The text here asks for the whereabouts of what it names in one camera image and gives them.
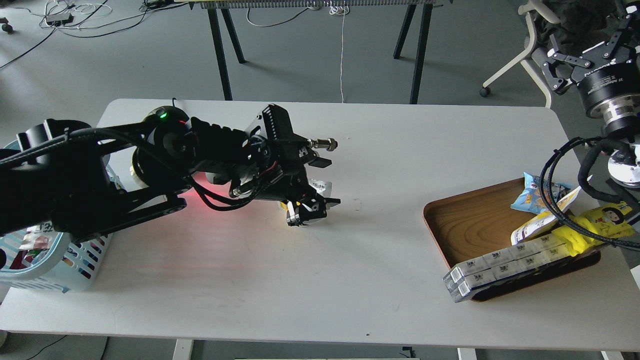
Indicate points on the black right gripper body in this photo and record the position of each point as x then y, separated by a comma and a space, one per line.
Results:
278, 158

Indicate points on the brown wooden tray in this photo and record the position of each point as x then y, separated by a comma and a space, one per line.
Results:
472, 224

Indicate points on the clear wrapped box pack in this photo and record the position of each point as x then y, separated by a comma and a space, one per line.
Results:
490, 272

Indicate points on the black leg background table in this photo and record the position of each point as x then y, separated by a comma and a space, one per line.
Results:
300, 59

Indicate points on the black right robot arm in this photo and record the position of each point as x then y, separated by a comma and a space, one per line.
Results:
605, 76

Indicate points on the light blue plastic basket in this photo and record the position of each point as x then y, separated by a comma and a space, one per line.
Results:
66, 267

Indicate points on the black barcode scanner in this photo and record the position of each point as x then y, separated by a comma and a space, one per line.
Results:
167, 118

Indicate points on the white grey office chair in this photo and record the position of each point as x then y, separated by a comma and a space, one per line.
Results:
524, 58

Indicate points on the yellow snack bar pack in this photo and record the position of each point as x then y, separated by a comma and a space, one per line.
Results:
606, 221

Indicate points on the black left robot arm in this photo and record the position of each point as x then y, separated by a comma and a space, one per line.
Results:
91, 181

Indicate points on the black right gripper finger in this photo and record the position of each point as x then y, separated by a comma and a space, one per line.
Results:
296, 214
317, 208

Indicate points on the white red snack bag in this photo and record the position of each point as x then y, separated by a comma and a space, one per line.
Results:
36, 243

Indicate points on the blue snack bag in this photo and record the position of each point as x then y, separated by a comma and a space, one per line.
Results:
531, 198

